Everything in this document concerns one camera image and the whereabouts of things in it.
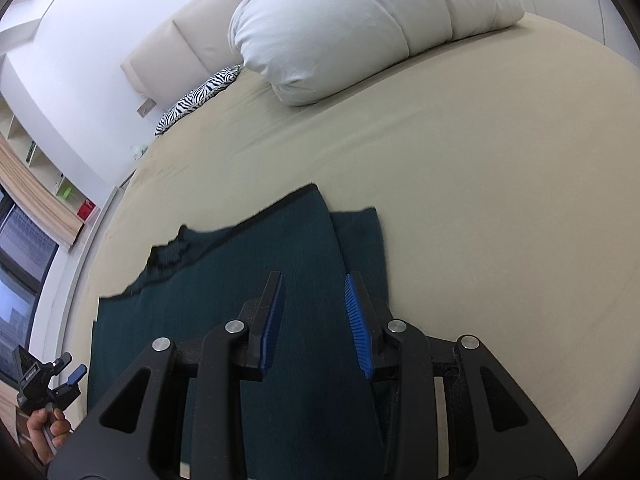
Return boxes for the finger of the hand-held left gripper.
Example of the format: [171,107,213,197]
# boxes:
[54,364,89,402]
[47,352,74,376]

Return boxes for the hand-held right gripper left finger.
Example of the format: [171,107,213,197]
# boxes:
[47,271,286,480]

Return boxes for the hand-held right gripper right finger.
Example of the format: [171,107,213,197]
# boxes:
[344,271,581,480]

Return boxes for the dark green sweater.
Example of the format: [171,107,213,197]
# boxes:
[87,183,401,480]

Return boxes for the person's left hand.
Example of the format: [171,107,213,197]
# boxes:
[25,406,74,463]

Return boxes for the dark framed window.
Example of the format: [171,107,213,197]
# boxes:
[0,185,60,386]

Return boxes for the white window ledge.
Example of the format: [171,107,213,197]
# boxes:
[30,187,121,386]

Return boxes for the beige curtain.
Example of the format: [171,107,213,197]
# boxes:
[0,135,85,251]

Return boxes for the bed with beige sheet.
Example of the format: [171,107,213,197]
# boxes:
[65,12,640,480]

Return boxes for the zebra striped pillow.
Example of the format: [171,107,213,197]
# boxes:
[155,65,242,137]

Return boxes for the beige padded headboard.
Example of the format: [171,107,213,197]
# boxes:
[121,0,246,106]

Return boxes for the white folded duvet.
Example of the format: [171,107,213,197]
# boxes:
[229,0,526,107]

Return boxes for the white wardrobe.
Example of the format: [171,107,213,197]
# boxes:
[520,0,640,66]

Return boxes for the white wall shelf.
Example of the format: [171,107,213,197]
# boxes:
[0,95,101,223]

